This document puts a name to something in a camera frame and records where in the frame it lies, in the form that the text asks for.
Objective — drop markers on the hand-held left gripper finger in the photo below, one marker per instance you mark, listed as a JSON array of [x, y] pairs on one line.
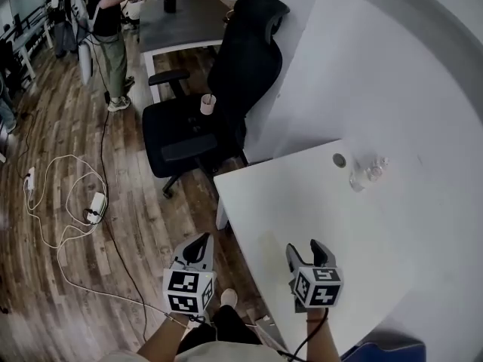
[[180, 255], [209, 251]]

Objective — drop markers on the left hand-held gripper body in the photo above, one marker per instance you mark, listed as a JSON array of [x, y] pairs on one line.
[[186, 290]]

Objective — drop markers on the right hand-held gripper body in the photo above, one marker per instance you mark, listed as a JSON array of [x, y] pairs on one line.
[[319, 287]]

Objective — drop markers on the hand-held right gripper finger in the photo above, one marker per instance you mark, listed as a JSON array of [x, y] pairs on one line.
[[324, 255], [293, 256]]

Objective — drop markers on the person's right forearm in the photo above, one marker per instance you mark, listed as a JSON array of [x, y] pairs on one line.
[[322, 338]]

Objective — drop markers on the person's left forearm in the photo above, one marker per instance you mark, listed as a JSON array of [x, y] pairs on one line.
[[166, 338]]

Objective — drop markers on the white table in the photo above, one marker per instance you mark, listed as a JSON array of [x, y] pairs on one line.
[[320, 217]]

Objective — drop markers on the person's light shoe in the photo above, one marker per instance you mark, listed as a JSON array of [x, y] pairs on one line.
[[229, 298]]

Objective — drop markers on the person's black trousers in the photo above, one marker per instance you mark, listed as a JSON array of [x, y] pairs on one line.
[[226, 326]]

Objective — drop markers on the person's light shirt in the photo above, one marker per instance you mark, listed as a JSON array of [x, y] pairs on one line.
[[211, 353]]

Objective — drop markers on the blue chair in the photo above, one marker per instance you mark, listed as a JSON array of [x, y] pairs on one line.
[[385, 349]]

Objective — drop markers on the clear water bottle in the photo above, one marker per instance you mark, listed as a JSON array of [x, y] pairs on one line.
[[368, 172]]

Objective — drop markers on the pink cup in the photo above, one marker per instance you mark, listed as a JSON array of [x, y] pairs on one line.
[[208, 105]]

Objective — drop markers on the black office chair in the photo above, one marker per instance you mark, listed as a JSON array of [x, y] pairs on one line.
[[245, 62]]

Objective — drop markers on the dark-topped desk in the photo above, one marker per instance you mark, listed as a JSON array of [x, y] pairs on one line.
[[181, 28]]

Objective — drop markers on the black cup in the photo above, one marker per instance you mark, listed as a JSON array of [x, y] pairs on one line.
[[170, 5]]

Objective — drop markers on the white desk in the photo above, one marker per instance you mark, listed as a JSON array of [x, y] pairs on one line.
[[28, 47]]

